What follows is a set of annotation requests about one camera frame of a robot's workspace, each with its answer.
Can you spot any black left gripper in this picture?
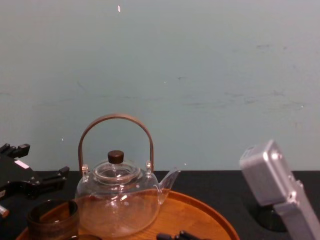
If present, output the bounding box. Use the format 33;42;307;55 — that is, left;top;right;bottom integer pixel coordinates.
0;143;71;201

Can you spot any round wooden tray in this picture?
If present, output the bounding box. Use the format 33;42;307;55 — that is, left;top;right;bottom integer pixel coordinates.
15;188;241;240

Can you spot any black table cloth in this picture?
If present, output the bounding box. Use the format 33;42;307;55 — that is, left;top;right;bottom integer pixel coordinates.
0;169;320;240

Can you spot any glass cup brown sleeve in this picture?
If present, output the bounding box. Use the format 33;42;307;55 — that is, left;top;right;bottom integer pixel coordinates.
26;198;81;240

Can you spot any glass teapot lid dark knob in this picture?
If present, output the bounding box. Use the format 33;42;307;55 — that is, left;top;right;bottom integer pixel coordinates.
93;149;141;185

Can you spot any small black ridged piece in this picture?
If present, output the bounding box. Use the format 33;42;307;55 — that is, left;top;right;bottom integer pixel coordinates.
156;230;201;240

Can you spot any clear glass teapot wooden handle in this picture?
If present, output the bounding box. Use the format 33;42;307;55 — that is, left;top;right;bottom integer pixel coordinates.
74;113;182;239

